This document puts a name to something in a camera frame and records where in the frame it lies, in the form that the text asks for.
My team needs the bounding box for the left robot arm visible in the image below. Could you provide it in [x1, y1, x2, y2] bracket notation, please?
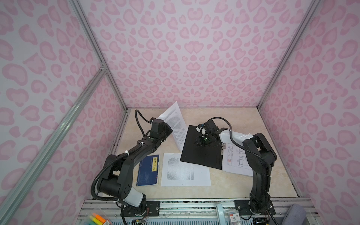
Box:
[90, 110, 173, 218]

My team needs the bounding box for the light blue handle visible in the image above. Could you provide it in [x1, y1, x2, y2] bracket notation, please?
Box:
[215, 203, 227, 225]

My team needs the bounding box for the orange and black folder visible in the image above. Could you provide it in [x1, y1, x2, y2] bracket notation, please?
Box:
[180, 125, 223, 170]

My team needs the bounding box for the small red label bag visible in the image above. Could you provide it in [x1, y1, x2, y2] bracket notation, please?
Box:
[227, 210, 242, 225]

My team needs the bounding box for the highlighter marker pack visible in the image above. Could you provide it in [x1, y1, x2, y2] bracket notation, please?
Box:
[84, 213, 112, 225]

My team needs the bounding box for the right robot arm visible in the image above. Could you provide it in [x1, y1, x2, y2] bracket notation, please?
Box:
[196, 117, 277, 218]

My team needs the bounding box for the printed paper sheet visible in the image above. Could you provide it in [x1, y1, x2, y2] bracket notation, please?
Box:
[161, 153, 211, 187]

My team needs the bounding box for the grey cloth roll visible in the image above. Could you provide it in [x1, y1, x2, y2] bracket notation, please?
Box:
[281, 204, 306, 225]

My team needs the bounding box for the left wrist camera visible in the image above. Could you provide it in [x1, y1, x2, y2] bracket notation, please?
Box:
[151, 118, 166, 133]

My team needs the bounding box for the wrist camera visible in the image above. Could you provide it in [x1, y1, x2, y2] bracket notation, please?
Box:
[151, 118, 166, 133]
[196, 120, 227, 137]

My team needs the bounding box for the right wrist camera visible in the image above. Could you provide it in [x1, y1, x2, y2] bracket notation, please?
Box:
[196, 120, 227, 137]

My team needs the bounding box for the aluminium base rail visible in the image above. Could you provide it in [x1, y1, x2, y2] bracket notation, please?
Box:
[76, 197, 322, 225]

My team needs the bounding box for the blue book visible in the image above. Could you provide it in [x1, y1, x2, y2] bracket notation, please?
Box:
[136, 155, 159, 186]

